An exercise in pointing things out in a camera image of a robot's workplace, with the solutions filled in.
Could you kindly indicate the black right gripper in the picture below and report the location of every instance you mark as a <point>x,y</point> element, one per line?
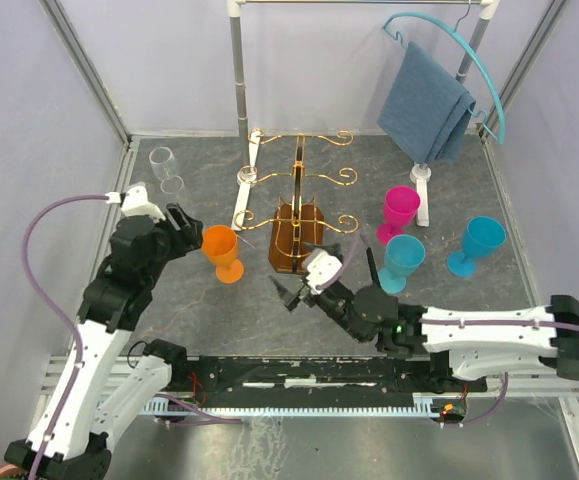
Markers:
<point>289,302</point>

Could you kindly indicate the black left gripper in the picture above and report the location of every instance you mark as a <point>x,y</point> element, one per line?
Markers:
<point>192,230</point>

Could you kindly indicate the clear wine glass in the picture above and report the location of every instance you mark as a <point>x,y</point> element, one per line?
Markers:
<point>163,163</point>
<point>173,186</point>

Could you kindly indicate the orange wine glass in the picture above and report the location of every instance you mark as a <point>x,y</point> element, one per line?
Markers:
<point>220,247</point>

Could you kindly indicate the clear wine glass front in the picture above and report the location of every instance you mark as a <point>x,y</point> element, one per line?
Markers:
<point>163,163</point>

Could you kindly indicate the blue wine glass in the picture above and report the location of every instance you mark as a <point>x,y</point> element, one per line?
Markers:
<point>403,255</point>
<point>482,237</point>

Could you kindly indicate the pink wine glass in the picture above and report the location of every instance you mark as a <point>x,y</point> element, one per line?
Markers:
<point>400,206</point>

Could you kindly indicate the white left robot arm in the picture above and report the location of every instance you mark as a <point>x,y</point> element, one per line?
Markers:
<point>79,430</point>

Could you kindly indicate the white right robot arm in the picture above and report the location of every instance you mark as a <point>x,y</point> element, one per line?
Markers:
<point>461,345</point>

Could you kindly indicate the blue folded towel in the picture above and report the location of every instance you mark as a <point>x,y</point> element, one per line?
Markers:
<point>427,111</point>

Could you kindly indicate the pink basket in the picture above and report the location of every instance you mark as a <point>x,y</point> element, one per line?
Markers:
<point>12,472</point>

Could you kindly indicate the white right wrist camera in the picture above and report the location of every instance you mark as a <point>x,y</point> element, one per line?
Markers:
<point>320,267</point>

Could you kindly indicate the gold wire wine glass rack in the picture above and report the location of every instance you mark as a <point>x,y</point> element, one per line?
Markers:
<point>296,223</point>

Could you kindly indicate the white metal clothes rail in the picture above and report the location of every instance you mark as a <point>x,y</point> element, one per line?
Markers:
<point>420,175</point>

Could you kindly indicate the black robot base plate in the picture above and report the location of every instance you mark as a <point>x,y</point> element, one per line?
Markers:
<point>213,374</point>

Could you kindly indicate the light blue cable duct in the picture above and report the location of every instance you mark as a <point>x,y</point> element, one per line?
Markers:
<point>313,402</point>

